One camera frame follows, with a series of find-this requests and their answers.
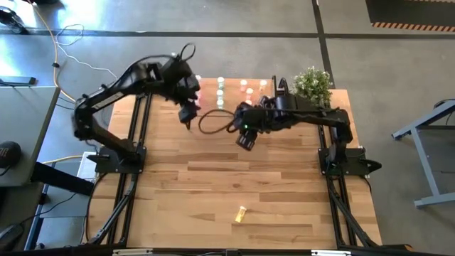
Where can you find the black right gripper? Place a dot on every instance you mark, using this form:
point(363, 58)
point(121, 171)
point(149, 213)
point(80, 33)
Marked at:
point(252, 115)

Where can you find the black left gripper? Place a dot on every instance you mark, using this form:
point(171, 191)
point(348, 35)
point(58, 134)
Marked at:
point(185, 85)

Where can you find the green medicine bottle white cap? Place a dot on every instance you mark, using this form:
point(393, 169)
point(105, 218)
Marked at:
point(220, 104)

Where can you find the amber medicine bottle white cap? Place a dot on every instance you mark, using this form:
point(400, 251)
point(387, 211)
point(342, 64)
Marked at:
point(262, 85)

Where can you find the yellow medicine bottle white cap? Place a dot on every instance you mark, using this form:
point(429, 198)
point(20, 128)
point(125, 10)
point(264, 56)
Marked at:
point(240, 214)

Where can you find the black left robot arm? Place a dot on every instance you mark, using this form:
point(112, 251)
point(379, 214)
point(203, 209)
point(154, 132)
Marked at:
point(106, 99)

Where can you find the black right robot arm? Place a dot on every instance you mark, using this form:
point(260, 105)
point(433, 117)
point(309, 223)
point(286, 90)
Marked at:
point(320, 117)

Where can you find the black floor tape line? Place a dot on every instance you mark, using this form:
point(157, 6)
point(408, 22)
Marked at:
point(321, 46)
point(177, 34)

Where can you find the potted green artificial plant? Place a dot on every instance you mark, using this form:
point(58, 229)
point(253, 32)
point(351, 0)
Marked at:
point(313, 85)

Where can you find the grey desk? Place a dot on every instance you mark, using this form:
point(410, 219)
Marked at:
point(25, 117)

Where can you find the black flat device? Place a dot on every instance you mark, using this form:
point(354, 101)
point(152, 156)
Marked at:
point(17, 80)

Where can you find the black round object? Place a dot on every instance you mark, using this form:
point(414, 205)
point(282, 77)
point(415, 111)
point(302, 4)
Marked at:
point(9, 154)

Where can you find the black bulky object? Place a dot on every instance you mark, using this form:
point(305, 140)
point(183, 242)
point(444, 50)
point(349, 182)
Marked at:
point(12, 19)

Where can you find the black hazard-striped floor mat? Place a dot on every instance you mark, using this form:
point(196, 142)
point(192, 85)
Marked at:
point(409, 10)

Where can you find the blue-grey metal table frame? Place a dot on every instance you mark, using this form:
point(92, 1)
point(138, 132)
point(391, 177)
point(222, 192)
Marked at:
point(426, 160)

